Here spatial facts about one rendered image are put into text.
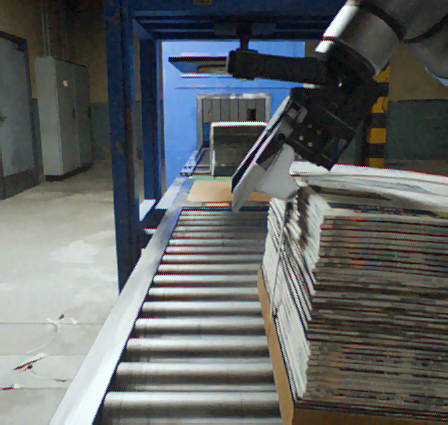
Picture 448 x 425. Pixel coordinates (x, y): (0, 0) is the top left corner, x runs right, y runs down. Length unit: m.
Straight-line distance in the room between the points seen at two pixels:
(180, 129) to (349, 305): 3.54
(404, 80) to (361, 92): 9.17
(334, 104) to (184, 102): 3.38
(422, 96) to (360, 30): 9.32
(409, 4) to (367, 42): 0.06
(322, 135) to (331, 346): 0.23
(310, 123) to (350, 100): 0.05
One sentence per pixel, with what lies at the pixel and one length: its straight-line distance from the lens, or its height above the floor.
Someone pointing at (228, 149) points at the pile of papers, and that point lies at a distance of 2.27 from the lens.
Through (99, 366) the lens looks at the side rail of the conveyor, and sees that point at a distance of 0.65.
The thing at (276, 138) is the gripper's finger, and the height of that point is 1.11.
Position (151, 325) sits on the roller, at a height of 0.80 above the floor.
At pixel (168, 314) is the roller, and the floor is 0.79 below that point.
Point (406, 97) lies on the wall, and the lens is 9.70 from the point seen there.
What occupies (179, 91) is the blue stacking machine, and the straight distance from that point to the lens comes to 3.87.
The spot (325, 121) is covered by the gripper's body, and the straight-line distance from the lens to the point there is 0.50.
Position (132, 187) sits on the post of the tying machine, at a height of 0.87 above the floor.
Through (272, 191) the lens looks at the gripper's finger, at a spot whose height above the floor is 1.05.
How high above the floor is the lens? 1.14
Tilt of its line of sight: 12 degrees down
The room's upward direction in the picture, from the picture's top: straight up
